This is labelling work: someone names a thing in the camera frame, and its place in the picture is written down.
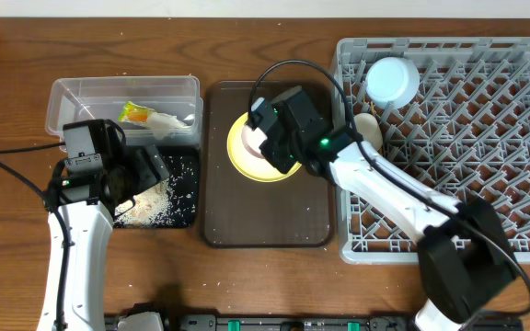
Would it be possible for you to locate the light blue bowl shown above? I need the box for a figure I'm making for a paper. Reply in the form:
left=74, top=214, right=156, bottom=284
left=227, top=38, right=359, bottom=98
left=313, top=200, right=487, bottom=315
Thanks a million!
left=365, top=57, right=421, bottom=108

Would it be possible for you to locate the spilled rice pile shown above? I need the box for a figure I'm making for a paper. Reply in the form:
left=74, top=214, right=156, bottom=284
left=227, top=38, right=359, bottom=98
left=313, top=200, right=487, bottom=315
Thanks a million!
left=115, top=155, right=198, bottom=227

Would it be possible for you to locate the pink bowl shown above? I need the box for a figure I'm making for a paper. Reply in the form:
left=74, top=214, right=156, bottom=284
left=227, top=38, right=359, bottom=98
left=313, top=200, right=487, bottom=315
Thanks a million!
left=241, top=125, right=267, bottom=159

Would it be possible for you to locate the clear plastic bin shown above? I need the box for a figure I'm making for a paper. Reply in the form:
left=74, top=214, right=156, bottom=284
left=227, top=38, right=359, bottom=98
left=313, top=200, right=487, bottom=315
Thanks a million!
left=45, top=75, right=203, bottom=149

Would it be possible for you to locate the cream cup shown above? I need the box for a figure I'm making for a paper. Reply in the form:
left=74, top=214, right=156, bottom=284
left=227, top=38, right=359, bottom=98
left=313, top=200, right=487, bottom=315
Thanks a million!
left=354, top=113, right=383, bottom=152

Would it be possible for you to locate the yellow plate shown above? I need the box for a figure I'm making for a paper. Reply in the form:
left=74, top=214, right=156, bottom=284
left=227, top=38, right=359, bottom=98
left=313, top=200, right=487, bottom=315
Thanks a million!
left=226, top=113, right=302, bottom=183

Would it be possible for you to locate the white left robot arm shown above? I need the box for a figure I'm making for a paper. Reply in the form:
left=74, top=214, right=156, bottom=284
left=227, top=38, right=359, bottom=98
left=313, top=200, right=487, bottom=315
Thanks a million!
left=38, top=145, right=169, bottom=330

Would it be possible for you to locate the plastic wrapper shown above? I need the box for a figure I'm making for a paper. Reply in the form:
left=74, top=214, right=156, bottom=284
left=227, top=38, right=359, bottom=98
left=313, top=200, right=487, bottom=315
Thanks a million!
left=118, top=101, right=190, bottom=140

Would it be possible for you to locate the black tray bin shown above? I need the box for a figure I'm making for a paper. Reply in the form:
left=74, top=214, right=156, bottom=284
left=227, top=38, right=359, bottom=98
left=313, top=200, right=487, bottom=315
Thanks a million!
left=108, top=145, right=202, bottom=230

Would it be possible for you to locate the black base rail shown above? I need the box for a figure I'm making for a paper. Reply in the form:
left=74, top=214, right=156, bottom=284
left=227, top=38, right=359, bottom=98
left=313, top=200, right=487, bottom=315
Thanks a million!
left=103, top=313, right=524, bottom=331

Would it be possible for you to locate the brown serving tray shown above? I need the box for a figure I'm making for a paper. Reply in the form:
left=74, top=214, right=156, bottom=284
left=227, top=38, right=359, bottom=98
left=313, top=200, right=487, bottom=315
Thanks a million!
left=198, top=81, right=335, bottom=248

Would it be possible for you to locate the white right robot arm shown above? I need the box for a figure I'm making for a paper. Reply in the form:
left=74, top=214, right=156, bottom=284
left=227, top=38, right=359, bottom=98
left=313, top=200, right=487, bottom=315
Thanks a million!
left=247, top=93, right=518, bottom=330

